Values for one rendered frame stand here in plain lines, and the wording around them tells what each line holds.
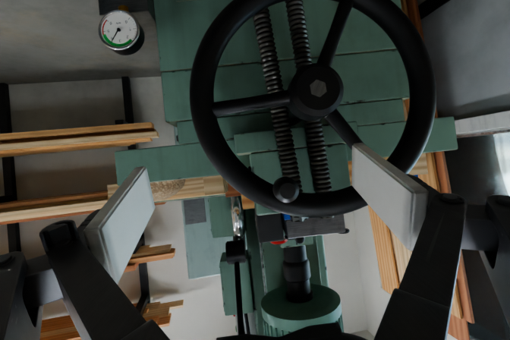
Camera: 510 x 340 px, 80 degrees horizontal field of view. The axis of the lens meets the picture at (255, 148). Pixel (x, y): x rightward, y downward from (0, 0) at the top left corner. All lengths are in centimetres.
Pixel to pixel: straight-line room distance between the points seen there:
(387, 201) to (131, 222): 13
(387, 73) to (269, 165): 29
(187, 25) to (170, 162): 24
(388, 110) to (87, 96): 286
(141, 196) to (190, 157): 36
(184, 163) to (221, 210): 34
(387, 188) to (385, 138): 42
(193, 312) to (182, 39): 288
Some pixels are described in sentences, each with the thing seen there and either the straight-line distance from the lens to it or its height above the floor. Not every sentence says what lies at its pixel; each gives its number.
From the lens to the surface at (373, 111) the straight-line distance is 58.
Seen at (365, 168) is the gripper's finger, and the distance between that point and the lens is 19.
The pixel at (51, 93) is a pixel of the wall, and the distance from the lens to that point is 329.
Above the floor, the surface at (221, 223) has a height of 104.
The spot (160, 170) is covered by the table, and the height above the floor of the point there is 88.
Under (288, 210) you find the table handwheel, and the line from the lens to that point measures 35.
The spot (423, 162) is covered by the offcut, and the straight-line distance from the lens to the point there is 63.
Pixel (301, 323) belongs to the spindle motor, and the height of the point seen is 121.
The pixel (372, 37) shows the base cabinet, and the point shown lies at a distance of 62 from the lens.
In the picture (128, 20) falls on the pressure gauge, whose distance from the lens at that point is 55.
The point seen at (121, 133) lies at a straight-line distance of 263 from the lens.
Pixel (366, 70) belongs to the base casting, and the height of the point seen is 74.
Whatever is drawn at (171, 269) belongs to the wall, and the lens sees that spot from 311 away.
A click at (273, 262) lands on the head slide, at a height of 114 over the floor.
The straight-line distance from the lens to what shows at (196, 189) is 70.
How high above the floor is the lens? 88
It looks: 2 degrees down
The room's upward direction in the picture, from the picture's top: 174 degrees clockwise
